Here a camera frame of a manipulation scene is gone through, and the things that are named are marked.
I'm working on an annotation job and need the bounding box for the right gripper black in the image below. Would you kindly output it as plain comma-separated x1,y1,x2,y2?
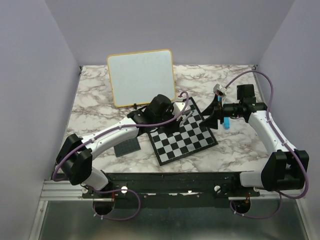
199,93,243,129

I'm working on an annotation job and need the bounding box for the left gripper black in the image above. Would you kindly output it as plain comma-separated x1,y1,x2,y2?
154,107,183,137

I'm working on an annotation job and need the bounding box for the yellow framed whiteboard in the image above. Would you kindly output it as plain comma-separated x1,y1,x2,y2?
106,49,176,108

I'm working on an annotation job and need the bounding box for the white whiteboard marker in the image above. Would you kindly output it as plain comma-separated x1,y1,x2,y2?
180,110,194,126

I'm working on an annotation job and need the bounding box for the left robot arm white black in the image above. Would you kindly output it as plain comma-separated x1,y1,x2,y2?
52,94,191,198

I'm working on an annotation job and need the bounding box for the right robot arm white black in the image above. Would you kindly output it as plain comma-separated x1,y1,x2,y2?
199,84,309,196

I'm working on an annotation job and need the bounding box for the blue cylindrical eraser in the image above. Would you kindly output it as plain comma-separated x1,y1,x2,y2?
223,117,230,130

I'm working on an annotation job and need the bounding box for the black white chessboard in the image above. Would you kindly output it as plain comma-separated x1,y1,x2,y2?
147,97,218,166

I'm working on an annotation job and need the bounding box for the dark grey lego baseplate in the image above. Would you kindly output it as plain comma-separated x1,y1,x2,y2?
113,137,141,158

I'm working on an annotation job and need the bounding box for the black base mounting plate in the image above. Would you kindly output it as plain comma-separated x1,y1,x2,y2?
82,172,260,209

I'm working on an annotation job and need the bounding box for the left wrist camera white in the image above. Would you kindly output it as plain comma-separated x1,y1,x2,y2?
173,101,191,118

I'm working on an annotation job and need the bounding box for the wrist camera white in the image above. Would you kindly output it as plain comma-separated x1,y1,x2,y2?
213,83,227,98
173,101,191,118

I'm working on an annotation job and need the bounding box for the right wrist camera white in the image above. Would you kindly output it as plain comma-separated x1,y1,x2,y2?
213,83,227,98

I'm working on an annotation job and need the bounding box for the aluminium rail frame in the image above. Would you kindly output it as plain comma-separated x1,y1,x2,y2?
27,64,311,240

